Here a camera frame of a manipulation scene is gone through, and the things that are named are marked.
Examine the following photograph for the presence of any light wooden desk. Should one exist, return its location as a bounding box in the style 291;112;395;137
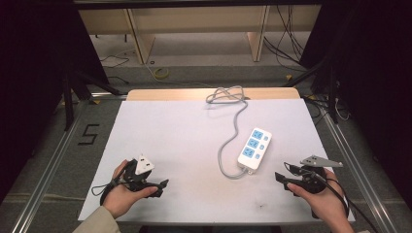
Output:
78;4;323;65

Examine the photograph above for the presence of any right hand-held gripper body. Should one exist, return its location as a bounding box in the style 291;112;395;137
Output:
291;154;344;195

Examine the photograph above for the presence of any white floor cable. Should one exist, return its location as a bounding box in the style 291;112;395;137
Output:
114;48;208;87

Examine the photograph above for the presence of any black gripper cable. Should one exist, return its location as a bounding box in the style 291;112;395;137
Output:
90;164;132;207
283;161;381;233

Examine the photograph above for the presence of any aluminium floor rail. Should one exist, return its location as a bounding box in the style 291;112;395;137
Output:
304;95;400;233
10;92;129;233

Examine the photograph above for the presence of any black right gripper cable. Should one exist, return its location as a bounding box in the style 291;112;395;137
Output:
283;161;381;233

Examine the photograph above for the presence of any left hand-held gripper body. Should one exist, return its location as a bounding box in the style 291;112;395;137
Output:
122;153;155;192

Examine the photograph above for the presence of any thin black floor cable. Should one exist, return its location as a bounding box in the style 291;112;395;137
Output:
99;53;131;70

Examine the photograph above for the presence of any grey power strip cable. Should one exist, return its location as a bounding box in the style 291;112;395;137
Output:
205;84;250;180

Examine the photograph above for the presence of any white table sheet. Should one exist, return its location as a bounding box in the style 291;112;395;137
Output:
78;98;356;225

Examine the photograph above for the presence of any yellow tape roll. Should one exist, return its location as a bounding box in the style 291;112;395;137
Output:
153;66;170;80

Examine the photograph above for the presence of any person's right hand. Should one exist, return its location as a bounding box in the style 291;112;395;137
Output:
286;168;352;227

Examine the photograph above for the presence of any dark curtain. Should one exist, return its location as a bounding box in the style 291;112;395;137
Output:
298;0;412;210
0;0;110;203

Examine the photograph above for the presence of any bundle of black floor cables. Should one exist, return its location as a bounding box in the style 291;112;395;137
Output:
262;4;313;73

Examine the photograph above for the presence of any white power strip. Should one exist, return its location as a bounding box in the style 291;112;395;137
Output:
236;126;273;176

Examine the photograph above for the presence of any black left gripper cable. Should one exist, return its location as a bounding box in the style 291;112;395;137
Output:
90;164;132;207

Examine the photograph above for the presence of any black metal stand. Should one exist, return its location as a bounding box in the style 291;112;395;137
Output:
284;56;342;125
62;69;128;132

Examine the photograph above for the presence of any person's left hand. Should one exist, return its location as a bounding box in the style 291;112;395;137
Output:
102;159;159;219

